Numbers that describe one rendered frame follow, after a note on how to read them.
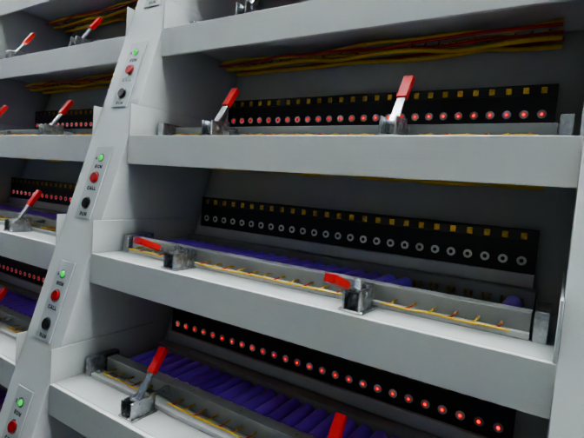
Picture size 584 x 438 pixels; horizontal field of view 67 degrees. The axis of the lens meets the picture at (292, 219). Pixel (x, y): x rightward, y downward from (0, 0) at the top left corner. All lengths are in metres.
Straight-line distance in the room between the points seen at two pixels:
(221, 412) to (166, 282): 0.18
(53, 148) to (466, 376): 0.78
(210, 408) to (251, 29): 0.52
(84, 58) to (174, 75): 0.22
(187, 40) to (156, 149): 0.19
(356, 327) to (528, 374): 0.15
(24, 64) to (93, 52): 0.25
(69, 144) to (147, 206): 0.19
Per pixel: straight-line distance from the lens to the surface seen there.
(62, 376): 0.76
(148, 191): 0.78
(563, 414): 0.42
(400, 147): 0.48
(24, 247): 0.90
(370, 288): 0.47
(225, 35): 0.72
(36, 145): 0.99
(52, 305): 0.78
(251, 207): 0.74
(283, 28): 0.66
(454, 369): 0.43
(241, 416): 0.59
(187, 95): 0.84
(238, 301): 0.52
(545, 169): 0.45
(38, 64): 1.13
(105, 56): 0.93
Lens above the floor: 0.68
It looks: 10 degrees up
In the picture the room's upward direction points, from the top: 13 degrees clockwise
